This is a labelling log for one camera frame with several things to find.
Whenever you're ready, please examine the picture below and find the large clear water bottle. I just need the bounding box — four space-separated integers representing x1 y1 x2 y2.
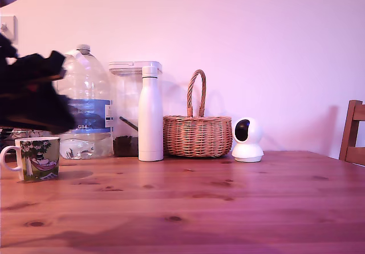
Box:
54 44 114 160

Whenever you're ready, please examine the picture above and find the illustrated green ceramic mug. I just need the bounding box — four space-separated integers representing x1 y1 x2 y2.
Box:
0 136 61 182

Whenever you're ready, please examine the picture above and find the clear container with white lid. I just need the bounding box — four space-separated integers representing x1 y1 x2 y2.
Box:
108 61 164 158

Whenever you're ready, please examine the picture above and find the white insulated bottle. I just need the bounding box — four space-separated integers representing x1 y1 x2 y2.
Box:
138 66 164 162

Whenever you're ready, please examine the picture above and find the wooden chair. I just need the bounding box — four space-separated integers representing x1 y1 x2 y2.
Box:
338 99 365 168

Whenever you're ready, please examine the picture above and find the metal wire rack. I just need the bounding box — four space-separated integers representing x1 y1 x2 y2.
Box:
0 127 51 140

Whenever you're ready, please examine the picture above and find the white wall switch plate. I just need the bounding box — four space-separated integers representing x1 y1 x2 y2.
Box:
0 15 18 45

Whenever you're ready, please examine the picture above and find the wicker basket with handle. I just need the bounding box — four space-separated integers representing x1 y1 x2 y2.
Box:
163 69 233 159

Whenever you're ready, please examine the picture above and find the small white round camera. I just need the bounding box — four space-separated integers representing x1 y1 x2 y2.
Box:
231 117 265 163

